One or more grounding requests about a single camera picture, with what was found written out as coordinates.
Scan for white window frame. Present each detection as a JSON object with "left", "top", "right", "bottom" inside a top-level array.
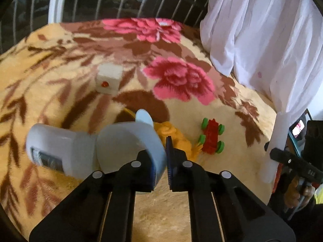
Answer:
[{"left": 48, "top": 0, "right": 67, "bottom": 24}]

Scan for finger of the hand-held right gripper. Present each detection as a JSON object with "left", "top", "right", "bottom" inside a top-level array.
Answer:
[{"left": 264, "top": 142, "right": 323, "bottom": 182}]

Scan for orange toy dinosaur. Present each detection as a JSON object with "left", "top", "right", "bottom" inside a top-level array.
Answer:
[{"left": 124, "top": 107, "right": 202, "bottom": 162}]

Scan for person's right hand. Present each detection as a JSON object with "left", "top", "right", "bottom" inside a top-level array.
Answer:
[{"left": 288, "top": 178, "right": 317, "bottom": 210}]

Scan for white sheer curtain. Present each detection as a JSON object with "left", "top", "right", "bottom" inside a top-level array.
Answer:
[{"left": 200, "top": 0, "right": 323, "bottom": 121}]

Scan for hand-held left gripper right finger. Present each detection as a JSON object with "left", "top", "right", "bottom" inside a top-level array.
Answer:
[{"left": 165, "top": 136, "right": 296, "bottom": 242}]

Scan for red toy car green wheels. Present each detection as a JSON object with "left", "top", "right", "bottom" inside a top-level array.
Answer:
[{"left": 199, "top": 117, "right": 225, "bottom": 155}]

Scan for white cube box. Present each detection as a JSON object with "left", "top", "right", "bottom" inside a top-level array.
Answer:
[{"left": 95, "top": 64, "right": 123, "bottom": 95}]

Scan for translucent pale blue cup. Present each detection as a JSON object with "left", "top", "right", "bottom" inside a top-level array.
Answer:
[{"left": 96, "top": 109, "right": 167, "bottom": 184}]

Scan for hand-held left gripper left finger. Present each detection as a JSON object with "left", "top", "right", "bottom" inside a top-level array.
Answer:
[{"left": 29, "top": 149, "right": 155, "bottom": 242}]

